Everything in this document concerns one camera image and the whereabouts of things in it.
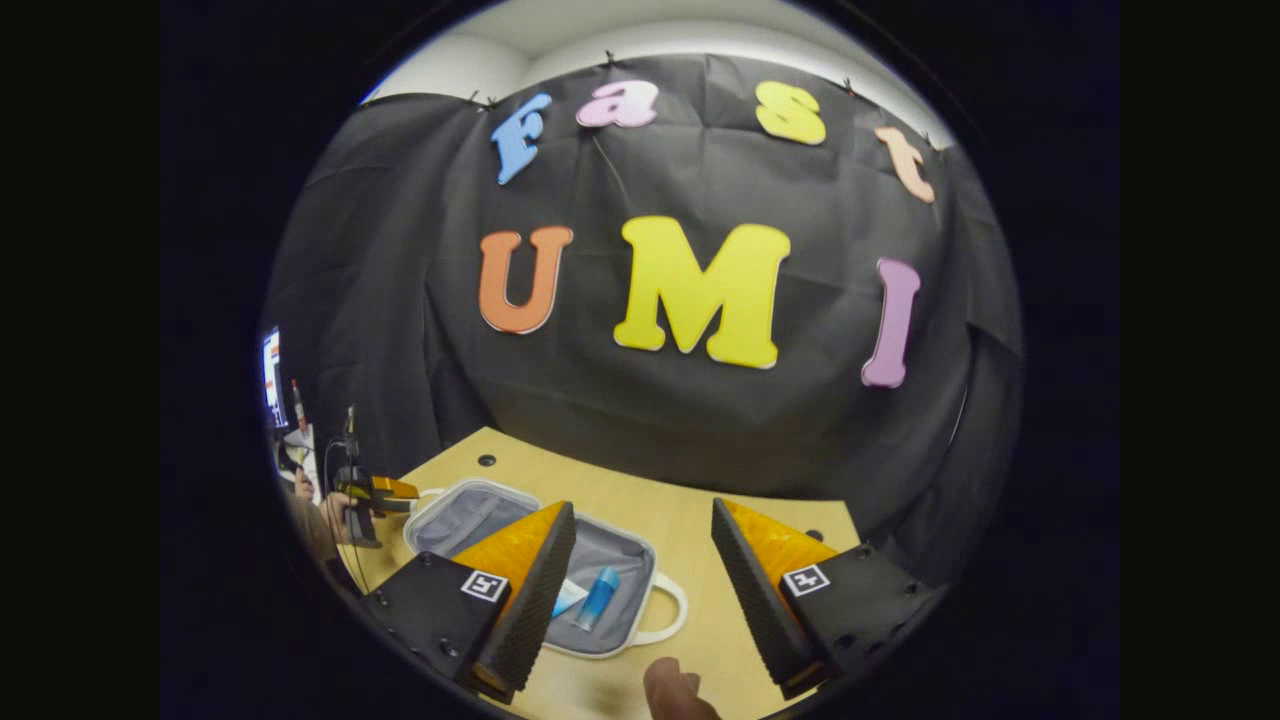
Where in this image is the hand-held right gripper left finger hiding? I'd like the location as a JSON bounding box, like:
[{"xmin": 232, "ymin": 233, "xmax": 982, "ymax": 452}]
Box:
[{"xmin": 357, "ymin": 501, "xmax": 579, "ymax": 706}]

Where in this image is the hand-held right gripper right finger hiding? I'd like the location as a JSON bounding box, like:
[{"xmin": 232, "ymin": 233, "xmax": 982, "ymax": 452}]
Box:
[{"xmin": 710, "ymin": 497, "xmax": 949, "ymax": 702}]

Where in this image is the blue skin care bottle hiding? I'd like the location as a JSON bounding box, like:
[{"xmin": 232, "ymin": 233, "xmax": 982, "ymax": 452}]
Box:
[{"xmin": 573, "ymin": 566, "xmax": 622, "ymax": 633}]

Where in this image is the white suitcase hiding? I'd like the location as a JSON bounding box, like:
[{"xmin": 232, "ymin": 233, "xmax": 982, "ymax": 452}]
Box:
[{"xmin": 403, "ymin": 478, "xmax": 689, "ymax": 659}]

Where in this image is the computer monitor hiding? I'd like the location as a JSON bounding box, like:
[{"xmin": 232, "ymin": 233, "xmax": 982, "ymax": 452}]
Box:
[{"xmin": 262, "ymin": 325, "xmax": 290, "ymax": 432}]

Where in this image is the black backdrop cloth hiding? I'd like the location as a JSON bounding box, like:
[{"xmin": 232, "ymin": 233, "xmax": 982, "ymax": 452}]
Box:
[{"xmin": 262, "ymin": 52, "xmax": 1024, "ymax": 591}]

